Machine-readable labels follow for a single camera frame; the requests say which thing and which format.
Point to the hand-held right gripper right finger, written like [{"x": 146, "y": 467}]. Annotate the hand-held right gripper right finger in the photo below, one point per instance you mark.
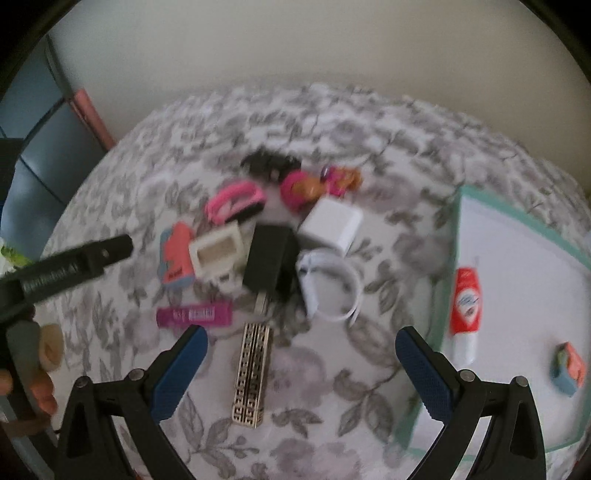
[{"x": 422, "y": 374}]

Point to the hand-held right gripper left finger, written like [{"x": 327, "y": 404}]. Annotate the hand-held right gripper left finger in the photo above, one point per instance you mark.
[{"x": 178, "y": 374}]

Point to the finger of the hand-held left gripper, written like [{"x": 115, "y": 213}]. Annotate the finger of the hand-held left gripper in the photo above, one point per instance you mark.
[{"x": 111, "y": 249}]

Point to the magenta item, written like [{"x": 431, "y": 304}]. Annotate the magenta item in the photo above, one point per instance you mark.
[{"x": 194, "y": 316}]

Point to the coral and blue eraser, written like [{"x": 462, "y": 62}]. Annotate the coral and blue eraser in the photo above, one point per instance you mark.
[{"x": 178, "y": 254}]

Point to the gold patterned lipstick case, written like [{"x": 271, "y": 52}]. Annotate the gold patterned lipstick case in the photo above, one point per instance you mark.
[{"x": 251, "y": 374}]

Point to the white slotted plastic box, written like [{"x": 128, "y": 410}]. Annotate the white slotted plastic box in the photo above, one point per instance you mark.
[{"x": 217, "y": 251}]

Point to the teal rimmed white tray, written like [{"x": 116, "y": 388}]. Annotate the teal rimmed white tray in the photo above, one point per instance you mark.
[{"x": 508, "y": 286}]

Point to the black power adapter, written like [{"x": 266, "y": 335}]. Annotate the black power adapter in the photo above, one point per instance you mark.
[{"x": 270, "y": 263}]

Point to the person's left hand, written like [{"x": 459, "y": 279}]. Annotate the person's left hand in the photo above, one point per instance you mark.
[{"x": 51, "y": 346}]

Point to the green and white object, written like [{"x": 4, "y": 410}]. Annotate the green and white object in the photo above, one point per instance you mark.
[{"x": 9, "y": 258}]

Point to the red and white tube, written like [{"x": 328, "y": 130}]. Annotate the red and white tube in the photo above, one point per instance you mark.
[{"x": 465, "y": 304}]

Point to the dark blue cabinet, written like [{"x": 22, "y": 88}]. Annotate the dark blue cabinet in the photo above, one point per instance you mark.
[{"x": 46, "y": 138}]

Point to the pink board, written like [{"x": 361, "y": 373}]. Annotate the pink board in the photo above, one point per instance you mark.
[{"x": 90, "y": 115}]

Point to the small orange and blue box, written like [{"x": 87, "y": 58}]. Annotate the small orange and blue box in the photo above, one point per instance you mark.
[{"x": 568, "y": 369}]

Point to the white charger cube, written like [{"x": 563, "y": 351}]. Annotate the white charger cube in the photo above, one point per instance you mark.
[{"x": 330, "y": 226}]

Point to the black hair clip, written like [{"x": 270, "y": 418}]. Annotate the black hair clip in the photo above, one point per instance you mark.
[{"x": 270, "y": 162}]

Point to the pink doll toy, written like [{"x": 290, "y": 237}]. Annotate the pink doll toy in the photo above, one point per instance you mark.
[{"x": 300, "y": 187}]

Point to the grey floral bedspread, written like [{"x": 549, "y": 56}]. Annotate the grey floral bedspread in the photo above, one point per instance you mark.
[{"x": 369, "y": 138}]

